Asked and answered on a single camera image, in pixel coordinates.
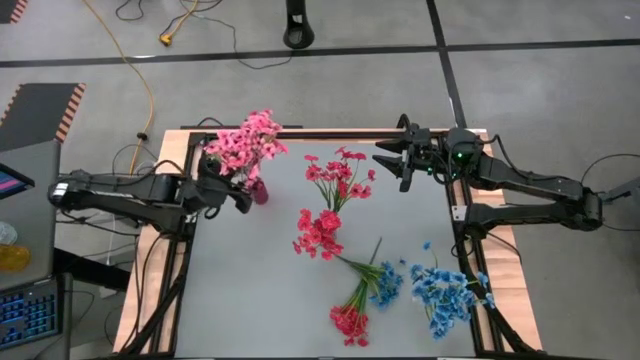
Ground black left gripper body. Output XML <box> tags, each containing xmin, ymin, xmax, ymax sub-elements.
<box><xmin>192</xmin><ymin>157</ymin><xmax>242</xmax><ymax>212</ymax></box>

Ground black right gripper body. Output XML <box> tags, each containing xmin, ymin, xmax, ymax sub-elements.
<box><xmin>399</xmin><ymin>127</ymin><xmax>452</xmax><ymax>194</ymax></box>

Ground red glass vase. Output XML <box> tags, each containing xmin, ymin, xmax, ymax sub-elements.
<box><xmin>249</xmin><ymin>177</ymin><xmax>270</xmax><ymax>206</ymax></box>

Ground red artificial flower bunch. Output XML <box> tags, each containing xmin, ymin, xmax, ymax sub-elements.
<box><xmin>292</xmin><ymin>208</ymin><xmax>346</xmax><ymax>262</ymax></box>
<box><xmin>328</xmin><ymin>236</ymin><xmax>385</xmax><ymax>349</ymax></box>
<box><xmin>303</xmin><ymin>146</ymin><xmax>377</xmax><ymax>214</ymax></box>

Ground wooden side table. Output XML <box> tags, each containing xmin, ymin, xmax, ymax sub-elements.
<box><xmin>112</xmin><ymin>113</ymin><xmax>546</xmax><ymax>360</ymax></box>

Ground black stand base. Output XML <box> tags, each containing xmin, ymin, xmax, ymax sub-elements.
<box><xmin>282</xmin><ymin>0</ymin><xmax>316</xmax><ymax>50</ymax></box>

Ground grey desk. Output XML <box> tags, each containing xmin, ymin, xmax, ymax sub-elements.
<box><xmin>0</xmin><ymin>139</ymin><xmax>62</xmax><ymax>292</ymax></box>

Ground large black striped-edge floor mat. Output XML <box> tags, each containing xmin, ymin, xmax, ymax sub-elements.
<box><xmin>0</xmin><ymin>82</ymin><xmax>88</xmax><ymax>154</ymax></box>

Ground grey stand foot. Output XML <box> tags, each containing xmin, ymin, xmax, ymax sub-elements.
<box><xmin>597</xmin><ymin>175</ymin><xmax>640</xmax><ymax>205</ymax></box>

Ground laptop screen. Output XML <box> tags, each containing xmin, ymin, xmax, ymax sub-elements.
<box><xmin>0</xmin><ymin>162</ymin><xmax>36</xmax><ymax>201</ymax></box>

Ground yellow glass container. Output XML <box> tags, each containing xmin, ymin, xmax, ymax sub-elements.
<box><xmin>0</xmin><ymin>243</ymin><xmax>32</xmax><ymax>274</ymax></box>

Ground clear plastic container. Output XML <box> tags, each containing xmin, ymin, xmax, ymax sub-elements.
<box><xmin>0</xmin><ymin>221</ymin><xmax>19</xmax><ymax>246</ymax></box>

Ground backlit keyboard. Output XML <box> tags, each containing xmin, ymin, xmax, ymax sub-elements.
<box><xmin>0</xmin><ymin>278</ymin><xmax>64</xmax><ymax>351</ymax></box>

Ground small black striped-edge floor mat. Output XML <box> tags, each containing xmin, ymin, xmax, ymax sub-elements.
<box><xmin>0</xmin><ymin>0</ymin><xmax>30</xmax><ymax>25</ymax></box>

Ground long yellow extension cable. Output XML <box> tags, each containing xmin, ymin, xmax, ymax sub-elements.
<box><xmin>82</xmin><ymin>0</ymin><xmax>156</xmax><ymax>204</ymax></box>

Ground black power cable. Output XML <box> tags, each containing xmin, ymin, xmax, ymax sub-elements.
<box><xmin>55</xmin><ymin>143</ymin><xmax>160</xmax><ymax>211</ymax></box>

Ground long black floor cable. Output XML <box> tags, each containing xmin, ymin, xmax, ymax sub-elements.
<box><xmin>159</xmin><ymin>0</ymin><xmax>294</xmax><ymax>71</ymax></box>

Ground yellow cable with plug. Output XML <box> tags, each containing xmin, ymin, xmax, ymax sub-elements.
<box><xmin>158</xmin><ymin>0</ymin><xmax>201</xmax><ymax>48</ymax></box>

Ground black looped floor cable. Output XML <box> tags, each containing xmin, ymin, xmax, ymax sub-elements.
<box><xmin>579</xmin><ymin>152</ymin><xmax>640</xmax><ymax>233</ymax></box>

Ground short black floor cable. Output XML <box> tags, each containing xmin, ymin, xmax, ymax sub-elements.
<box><xmin>114</xmin><ymin>0</ymin><xmax>147</xmax><ymax>23</ymax></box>

